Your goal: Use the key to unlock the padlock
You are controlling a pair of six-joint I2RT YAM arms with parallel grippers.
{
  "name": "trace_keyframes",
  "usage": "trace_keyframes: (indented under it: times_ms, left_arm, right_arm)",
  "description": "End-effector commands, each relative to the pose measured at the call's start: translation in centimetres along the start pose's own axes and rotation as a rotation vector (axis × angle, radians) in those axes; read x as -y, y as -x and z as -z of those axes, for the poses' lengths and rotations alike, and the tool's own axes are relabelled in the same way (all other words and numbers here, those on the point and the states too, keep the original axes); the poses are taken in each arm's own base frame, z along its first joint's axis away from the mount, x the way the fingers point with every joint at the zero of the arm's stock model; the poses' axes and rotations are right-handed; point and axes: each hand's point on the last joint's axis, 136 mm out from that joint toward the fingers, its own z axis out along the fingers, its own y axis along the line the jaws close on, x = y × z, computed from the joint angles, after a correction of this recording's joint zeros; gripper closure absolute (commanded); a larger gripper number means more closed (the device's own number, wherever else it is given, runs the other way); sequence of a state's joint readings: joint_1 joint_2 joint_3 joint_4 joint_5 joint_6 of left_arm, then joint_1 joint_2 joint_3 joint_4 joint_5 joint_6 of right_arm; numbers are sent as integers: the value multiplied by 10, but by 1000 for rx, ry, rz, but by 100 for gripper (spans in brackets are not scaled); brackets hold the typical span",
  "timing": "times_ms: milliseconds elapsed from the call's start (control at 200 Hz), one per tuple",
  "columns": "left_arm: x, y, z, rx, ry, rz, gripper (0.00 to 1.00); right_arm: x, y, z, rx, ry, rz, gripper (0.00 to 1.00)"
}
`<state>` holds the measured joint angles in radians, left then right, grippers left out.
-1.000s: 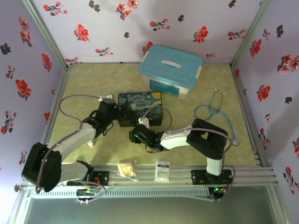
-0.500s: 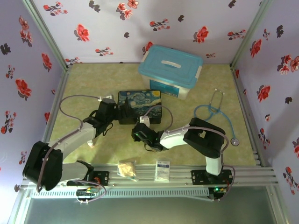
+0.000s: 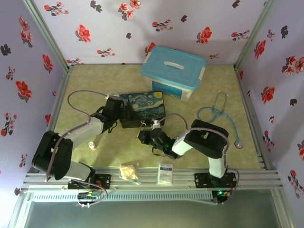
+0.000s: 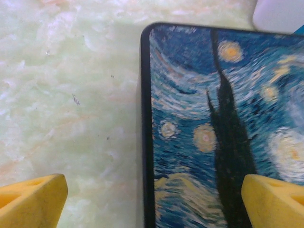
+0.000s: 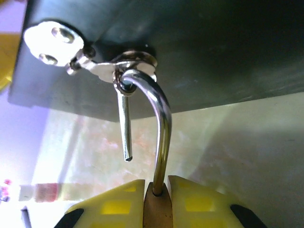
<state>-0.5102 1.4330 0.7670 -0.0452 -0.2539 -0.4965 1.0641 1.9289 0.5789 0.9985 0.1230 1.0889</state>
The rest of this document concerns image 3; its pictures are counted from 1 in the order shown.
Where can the clear bag of cotton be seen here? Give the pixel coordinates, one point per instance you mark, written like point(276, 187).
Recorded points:
point(129, 172)

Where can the blue stethoscope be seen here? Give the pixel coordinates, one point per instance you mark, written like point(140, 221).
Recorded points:
point(239, 144)

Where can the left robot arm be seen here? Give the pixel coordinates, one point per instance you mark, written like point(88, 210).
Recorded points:
point(54, 152)

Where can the long aluminium frame rail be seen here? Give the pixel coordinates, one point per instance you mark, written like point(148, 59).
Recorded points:
point(185, 177)

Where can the white paper packet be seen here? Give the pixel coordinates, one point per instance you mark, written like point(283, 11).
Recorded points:
point(165, 174)

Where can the small white bottle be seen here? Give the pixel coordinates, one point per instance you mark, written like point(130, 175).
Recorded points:
point(91, 144)

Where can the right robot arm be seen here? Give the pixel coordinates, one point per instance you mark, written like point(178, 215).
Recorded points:
point(209, 140)

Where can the starry night painted tin box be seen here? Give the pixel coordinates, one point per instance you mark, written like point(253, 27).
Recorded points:
point(147, 107)

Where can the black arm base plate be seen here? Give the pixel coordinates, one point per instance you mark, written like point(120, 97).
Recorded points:
point(102, 181)
point(202, 180)

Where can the short aluminium frame rail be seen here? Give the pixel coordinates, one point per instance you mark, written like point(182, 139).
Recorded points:
point(251, 114)
point(60, 95)

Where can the green circuit board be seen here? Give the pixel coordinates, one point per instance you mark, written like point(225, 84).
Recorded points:
point(88, 196)
point(222, 193)

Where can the white storage box blue lid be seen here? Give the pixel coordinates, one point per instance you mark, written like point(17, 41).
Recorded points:
point(171, 76)

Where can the aluminium frame post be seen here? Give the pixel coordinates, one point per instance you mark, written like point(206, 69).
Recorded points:
point(47, 35)
point(255, 31)

